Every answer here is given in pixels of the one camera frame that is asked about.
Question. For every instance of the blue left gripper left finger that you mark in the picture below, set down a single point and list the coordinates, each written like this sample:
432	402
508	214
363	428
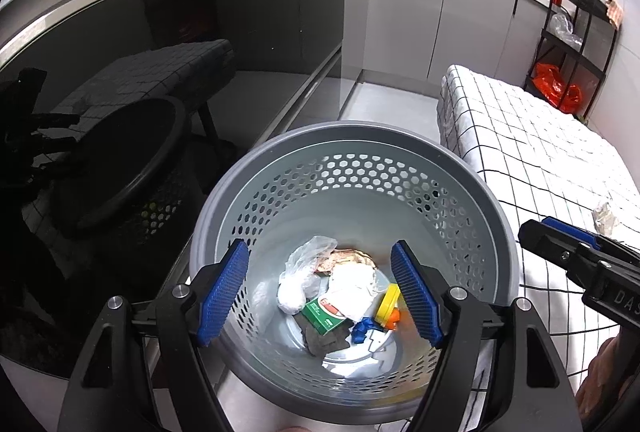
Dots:
223	282

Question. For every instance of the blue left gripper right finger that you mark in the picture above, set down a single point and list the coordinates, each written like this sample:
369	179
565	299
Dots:
423	303

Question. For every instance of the clear plastic bag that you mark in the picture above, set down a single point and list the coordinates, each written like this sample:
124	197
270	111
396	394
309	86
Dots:
300	282

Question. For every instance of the green and white carton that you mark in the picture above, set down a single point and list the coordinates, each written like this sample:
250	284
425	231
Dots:
322	315

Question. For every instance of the yellow rimmed container lid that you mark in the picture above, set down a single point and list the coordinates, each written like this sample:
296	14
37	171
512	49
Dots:
389	301

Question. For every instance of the orange peel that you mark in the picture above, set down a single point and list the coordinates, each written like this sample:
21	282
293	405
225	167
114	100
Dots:
392	319

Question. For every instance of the red and white snack wrapper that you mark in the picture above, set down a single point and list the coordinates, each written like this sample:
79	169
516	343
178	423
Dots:
343	256

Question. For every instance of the dark grey rag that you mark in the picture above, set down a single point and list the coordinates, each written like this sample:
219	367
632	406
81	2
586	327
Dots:
320	345

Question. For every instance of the grey perforated trash basket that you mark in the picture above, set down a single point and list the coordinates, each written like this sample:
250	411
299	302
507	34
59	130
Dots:
366	186

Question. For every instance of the person's right hand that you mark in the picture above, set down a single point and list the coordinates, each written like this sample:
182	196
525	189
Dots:
591	393

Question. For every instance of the white checkered tablecloth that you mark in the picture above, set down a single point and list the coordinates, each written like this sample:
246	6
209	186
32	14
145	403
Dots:
540	162

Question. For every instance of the red plastic bag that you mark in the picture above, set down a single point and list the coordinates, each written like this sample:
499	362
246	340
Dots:
549	83

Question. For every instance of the black oven front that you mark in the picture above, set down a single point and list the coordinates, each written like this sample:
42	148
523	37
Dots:
118	117

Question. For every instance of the black metal shelf rack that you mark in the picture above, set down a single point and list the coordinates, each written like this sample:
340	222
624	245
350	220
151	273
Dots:
578	36

